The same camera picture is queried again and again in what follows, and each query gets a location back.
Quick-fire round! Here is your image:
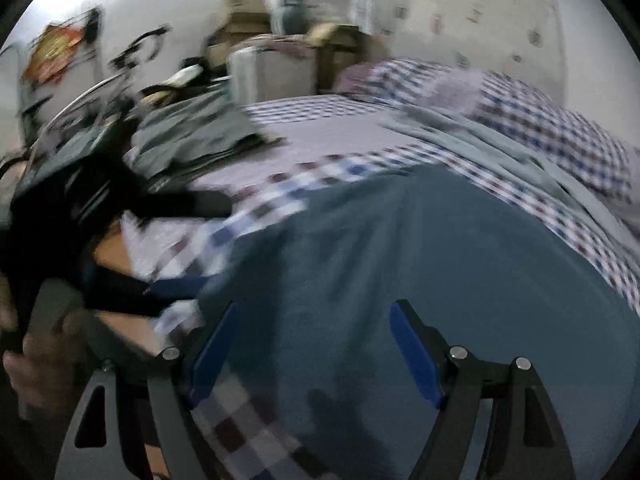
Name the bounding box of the black bicycle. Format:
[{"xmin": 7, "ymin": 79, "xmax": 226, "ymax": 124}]
[{"xmin": 20, "ymin": 22, "xmax": 221, "ymax": 131}]

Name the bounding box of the grey suitcase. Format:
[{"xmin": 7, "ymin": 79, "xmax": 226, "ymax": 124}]
[{"xmin": 227, "ymin": 45, "xmax": 321, "ymax": 106}]

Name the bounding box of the dark teal shirt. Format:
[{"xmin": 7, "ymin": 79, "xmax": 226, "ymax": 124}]
[{"xmin": 197, "ymin": 165, "xmax": 640, "ymax": 480}]

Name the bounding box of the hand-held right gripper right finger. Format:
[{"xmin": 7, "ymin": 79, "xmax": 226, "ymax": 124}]
[{"xmin": 389, "ymin": 299, "xmax": 576, "ymax": 480}]

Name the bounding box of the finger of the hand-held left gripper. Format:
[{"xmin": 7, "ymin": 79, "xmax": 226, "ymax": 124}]
[
  {"xmin": 85, "ymin": 265, "xmax": 208, "ymax": 316},
  {"xmin": 122, "ymin": 170, "xmax": 233, "ymax": 221}
]

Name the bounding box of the person's left hand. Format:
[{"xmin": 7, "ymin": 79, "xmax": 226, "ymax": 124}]
[{"xmin": 0, "ymin": 280, "xmax": 92, "ymax": 417}]

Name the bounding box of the pineapple print curtain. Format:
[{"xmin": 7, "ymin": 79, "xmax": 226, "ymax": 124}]
[{"xmin": 370, "ymin": 0, "xmax": 566, "ymax": 106}]

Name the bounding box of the light grey garment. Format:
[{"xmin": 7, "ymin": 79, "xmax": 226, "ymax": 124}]
[{"xmin": 380, "ymin": 105, "xmax": 621, "ymax": 241}]

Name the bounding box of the checked bed sheet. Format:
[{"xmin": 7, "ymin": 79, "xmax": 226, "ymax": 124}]
[{"xmin": 120, "ymin": 95, "xmax": 640, "ymax": 480}]

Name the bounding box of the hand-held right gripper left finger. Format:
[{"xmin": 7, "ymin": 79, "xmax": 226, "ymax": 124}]
[{"xmin": 52, "ymin": 300, "xmax": 241, "ymax": 480}]

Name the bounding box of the red wall ornament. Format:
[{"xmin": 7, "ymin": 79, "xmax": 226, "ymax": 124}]
[{"xmin": 22, "ymin": 25, "xmax": 86, "ymax": 83}]

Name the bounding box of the pink cloth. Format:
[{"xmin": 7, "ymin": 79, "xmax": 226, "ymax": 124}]
[{"xmin": 257, "ymin": 34, "xmax": 321, "ymax": 58}]

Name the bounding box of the checked quilt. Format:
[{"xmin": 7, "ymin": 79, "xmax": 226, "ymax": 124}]
[{"xmin": 335, "ymin": 57, "xmax": 636, "ymax": 206}]

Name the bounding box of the dark grey clothes pile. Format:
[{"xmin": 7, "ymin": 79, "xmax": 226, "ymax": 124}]
[{"xmin": 130, "ymin": 92, "xmax": 281, "ymax": 181}]

